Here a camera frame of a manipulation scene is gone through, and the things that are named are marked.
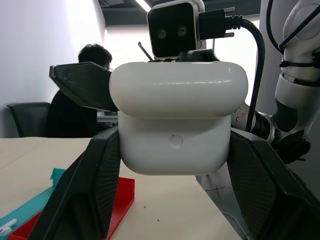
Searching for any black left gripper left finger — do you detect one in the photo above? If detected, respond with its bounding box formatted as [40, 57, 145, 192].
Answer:
[28, 127, 122, 240]

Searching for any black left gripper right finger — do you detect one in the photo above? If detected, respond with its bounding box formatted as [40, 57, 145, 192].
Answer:
[225, 129, 320, 240]

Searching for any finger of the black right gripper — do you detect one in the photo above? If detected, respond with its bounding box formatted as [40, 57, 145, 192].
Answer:
[49, 62, 119, 112]

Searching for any white earbud charging case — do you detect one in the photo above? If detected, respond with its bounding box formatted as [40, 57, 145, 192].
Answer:
[109, 60, 249, 176]

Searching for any person in black clothes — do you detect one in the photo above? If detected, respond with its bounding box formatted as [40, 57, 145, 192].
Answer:
[45, 43, 114, 139]

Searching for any red plastic tray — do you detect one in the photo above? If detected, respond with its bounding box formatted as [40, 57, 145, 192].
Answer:
[7, 176, 136, 240]

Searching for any teal plastic tray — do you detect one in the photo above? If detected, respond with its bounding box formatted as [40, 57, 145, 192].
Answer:
[0, 167, 67, 228]

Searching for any thin black zip tie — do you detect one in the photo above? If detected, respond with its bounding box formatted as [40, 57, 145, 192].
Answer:
[137, 41, 154, 61]

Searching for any black office chair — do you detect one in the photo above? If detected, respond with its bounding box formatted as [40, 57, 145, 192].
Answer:
[6, 101, 51, 138]

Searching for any white earbud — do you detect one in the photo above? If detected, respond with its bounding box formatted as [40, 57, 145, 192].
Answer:
[0, 218, 18, 235]

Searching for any black camera with cable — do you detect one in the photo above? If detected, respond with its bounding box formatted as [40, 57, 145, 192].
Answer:
[146, 0, 257, 131]

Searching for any thick black camera cable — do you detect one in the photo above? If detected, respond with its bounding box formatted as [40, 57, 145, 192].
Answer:
[198, 6, 267, 133]

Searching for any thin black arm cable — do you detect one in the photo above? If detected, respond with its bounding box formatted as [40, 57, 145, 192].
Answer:
[265, 0, 320, 50]

